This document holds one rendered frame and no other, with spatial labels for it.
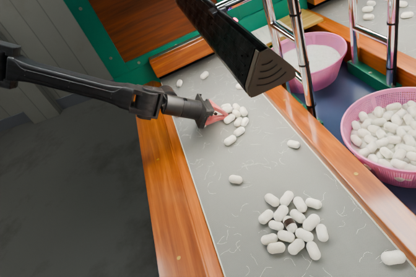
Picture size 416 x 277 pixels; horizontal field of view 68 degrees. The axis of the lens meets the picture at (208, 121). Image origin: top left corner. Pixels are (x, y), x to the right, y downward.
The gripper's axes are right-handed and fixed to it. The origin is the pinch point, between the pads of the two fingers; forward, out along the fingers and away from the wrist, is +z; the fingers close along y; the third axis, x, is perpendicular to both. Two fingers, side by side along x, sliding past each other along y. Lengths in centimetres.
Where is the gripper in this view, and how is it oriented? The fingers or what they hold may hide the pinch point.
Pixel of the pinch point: (225, 115)
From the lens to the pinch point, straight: 93.5
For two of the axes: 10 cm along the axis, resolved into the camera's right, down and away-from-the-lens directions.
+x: -3.5, 8.3, 4.4
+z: 8.9, 1.6, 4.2
